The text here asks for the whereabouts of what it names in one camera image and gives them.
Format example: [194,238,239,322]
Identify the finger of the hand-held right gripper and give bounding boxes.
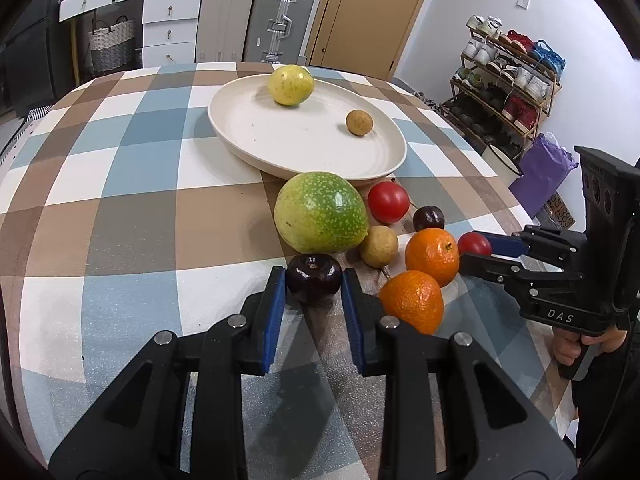
[459,253,584,307]
[472,226,584,261]

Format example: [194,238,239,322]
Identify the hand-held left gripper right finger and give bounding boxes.
[341,268,578,480]

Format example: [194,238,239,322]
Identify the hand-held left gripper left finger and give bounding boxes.
[47,266,288,480]

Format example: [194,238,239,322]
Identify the red cherry tomato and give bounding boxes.
[457,231,493,257]
[367,182,411,224]

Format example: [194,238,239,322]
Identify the orange mandarin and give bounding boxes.
[405,228,460,288]
[378,270,445,336]

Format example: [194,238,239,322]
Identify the green speckled guava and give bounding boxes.
[273,171,370,255]

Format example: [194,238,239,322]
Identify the cream oval plate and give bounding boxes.
[207,74,407,181]

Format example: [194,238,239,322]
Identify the person's right hand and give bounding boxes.
[551,327,628,366]

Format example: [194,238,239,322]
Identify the purple bag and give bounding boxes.
[509,132,578,218]

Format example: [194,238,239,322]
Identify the wooden shoe rack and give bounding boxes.
[440,15,563,161]

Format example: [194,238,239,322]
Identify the rows of racked shoes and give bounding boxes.
[442,15,567,158]

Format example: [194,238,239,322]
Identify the person's dark clothing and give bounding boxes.
[572,330,640,467]

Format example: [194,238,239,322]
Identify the checked tablecloth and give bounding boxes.
[0,62,581,480]

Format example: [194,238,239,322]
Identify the brown longan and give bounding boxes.
[346,109,374,137]

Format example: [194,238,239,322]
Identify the yellow round guava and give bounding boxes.
[267,64,315,107]

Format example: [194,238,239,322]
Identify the wooden door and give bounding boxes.
[305,0,441,81]

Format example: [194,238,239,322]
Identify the silver suitcase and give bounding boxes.
[243,0,319,65]

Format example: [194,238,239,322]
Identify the beige suitcase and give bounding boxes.
[196,0,259,64]

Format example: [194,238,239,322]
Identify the white drawer cabinet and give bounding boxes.
[58,0,202,68]

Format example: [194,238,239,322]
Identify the woven storage basket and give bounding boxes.
[88,16,137,74]

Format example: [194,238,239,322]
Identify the dark grey refrigerator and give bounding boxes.
[0,0,76,116]

